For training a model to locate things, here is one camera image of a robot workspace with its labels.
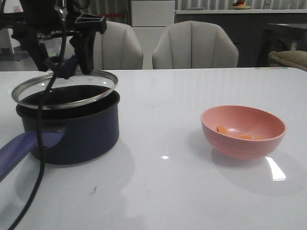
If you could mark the orange ham slice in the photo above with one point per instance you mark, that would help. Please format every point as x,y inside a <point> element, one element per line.
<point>223,130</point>
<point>245,137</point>

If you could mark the right beige chair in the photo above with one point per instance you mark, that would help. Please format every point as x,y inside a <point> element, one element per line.
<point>194,45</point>

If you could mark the glass lid blue knob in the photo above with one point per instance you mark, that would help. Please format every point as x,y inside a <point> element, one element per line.
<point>70,89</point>

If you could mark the dark counter white top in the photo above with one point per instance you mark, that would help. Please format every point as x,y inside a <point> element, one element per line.
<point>246,29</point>

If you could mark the brown cushion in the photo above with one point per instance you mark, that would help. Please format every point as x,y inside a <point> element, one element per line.
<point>293,59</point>

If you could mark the fruit plate on counter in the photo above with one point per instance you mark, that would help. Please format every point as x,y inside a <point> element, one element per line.
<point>240,5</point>

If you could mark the dark side table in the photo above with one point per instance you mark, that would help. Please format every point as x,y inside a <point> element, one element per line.
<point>281,37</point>

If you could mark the white drawer cabinet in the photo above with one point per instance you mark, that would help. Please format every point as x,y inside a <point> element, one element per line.
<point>149,17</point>

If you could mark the left beige chair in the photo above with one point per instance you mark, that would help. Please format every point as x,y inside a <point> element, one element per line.
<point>118,48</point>

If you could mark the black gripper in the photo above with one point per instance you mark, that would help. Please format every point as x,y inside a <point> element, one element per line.
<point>45,17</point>

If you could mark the dark blue saucepan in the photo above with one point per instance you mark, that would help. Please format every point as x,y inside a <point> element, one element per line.
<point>70,136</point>

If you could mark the red barrier belt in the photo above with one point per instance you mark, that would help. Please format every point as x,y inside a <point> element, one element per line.
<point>115,15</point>

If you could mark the pink bowl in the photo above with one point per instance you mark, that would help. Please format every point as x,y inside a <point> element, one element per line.
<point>267,129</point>

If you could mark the beige chair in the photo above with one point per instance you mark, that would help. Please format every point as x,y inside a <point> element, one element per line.
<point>118,48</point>
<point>194,45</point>

